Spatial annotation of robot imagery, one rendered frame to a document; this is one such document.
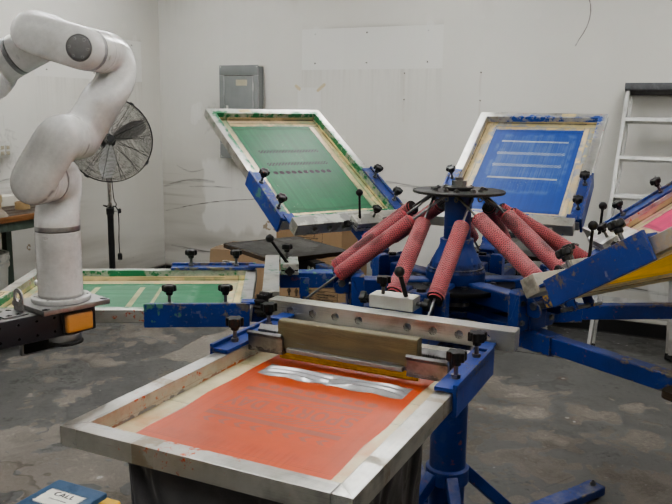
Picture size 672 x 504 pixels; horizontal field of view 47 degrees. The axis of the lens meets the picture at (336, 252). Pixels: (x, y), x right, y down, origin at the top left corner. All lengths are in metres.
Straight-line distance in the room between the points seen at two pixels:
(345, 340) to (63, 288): 0.63
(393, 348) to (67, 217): 0.76
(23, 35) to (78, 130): 0.21
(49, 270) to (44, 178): 0.22
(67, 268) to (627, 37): 4.61
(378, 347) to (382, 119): 4.50
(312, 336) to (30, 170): 0.72
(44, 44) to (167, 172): 5.65
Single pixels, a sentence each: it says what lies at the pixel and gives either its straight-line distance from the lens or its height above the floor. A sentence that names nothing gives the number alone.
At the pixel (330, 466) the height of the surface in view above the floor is 0.95.
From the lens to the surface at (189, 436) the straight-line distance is 1.50.
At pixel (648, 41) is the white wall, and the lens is 5.73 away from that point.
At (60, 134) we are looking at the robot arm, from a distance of 1.62.
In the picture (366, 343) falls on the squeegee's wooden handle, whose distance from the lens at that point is 1.76.
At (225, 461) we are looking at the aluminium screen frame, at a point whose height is 0.99.
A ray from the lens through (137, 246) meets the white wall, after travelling 7.08.
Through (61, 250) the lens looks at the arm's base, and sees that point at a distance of 1.74.
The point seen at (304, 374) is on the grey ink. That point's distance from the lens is 1.78.
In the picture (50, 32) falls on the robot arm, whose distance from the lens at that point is 1.64.
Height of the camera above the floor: 1.56
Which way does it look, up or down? 10 degrees down
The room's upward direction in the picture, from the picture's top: 1 degrees clockwise
